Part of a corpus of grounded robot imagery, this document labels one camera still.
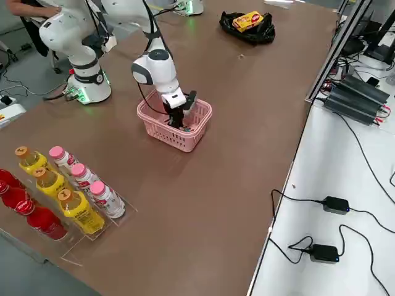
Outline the pink cap white bottle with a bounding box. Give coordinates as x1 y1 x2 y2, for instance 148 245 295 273
70 163 100 189
89 181 127 219
49 146 78 170

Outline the black office chair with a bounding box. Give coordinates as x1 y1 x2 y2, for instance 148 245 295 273
20 14 62 75

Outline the person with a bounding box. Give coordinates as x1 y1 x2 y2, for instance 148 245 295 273
6 0 61 18

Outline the pink plastic basket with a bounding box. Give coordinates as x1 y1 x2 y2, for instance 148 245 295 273
136 89 213 154

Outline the black power supply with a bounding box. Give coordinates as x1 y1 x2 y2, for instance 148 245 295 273
323 89 384 126
338 75 391 108

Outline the white device yellow label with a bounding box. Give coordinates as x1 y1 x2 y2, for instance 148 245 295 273
0 103 27 129

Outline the black adapter cable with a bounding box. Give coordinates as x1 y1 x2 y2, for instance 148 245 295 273
267 224 391 296
270 189 395 234

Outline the black power adapter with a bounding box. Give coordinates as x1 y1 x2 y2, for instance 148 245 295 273
323 196 351 216
309 244 339 264

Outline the black plastic bag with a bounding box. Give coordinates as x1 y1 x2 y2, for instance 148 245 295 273
218 11 276 46

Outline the black monitor stand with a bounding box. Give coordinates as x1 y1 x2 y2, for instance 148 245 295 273
363 0 395 65

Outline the red drink bottle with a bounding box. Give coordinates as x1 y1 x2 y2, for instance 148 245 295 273
0 168 23 189
0 184 32 211
15 200 68 241

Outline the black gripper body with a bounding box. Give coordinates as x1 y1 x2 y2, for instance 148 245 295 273
163 103 186 118

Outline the yellow red snack box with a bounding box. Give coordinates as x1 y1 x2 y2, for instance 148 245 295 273
232 10 265 33

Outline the aluminium frame post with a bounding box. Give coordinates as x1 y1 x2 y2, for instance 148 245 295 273
305 0 371 104

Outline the yellow drink bottle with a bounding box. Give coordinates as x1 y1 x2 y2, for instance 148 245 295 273
14 146 51 173
32 167 68 194
57 188 106 234

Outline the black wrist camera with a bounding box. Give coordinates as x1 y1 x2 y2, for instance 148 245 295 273
181 90 198 112

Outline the clear acrylic bottle rack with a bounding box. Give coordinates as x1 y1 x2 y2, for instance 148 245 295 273
0 150 138 268

